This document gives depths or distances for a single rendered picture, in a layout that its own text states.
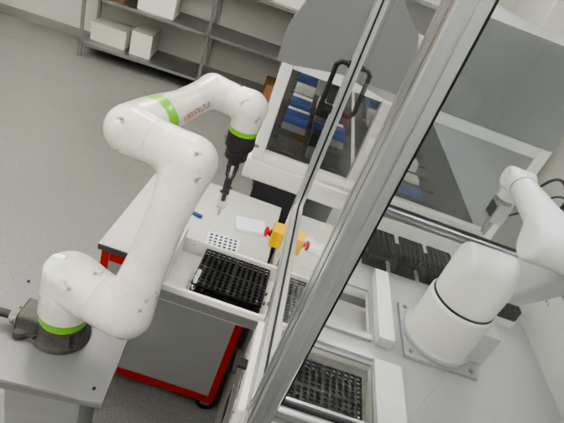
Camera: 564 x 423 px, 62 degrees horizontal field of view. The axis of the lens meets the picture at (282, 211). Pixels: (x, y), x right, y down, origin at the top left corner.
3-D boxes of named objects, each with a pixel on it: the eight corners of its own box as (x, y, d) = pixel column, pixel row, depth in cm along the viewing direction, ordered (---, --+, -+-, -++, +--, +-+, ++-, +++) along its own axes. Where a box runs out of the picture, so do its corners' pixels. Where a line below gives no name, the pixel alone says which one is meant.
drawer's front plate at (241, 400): (226, 435, 114) (237, 408, 108) (248, 344, 138) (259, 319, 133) (232, 436, 114) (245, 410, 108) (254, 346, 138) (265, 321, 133)
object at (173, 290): (156, 298, 139) (159, 284, 136) (183, 248, 161) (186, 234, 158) (284, 341, 142) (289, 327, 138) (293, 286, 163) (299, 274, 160)
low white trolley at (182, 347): (79, 377, 201) (98, 242, 161) (136, 284, 254) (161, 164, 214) (208, 419, 204) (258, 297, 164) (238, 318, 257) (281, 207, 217)
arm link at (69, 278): (75, 349, 116) (86, 293, 107) (23, 319, 118) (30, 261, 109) (108, 318, 128) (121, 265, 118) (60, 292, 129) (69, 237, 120)
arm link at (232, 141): (228, 121, 153) (224, 132, 145) (263, 132, 154) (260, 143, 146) (223, 137, 156) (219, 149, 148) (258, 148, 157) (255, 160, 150)
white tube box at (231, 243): (202, 251, 175) (205, 243, 173) (206, 237, 182) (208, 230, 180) (234, 260, 176) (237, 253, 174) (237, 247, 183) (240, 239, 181)
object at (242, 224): (235, 231, 191) (236, 227, 190) (235, 218, 198) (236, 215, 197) (264, 237, 194) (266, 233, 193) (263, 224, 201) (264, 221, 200)
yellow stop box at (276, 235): (265, 245, 176) (271, 230, 173) (268, 234, 183) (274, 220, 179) (278, 249, 177) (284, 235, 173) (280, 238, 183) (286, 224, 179)
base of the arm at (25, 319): (-28, 333, 117) (-27, 315, 114) (5, 295, 130) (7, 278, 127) (77, 361, 120) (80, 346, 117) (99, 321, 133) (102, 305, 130)
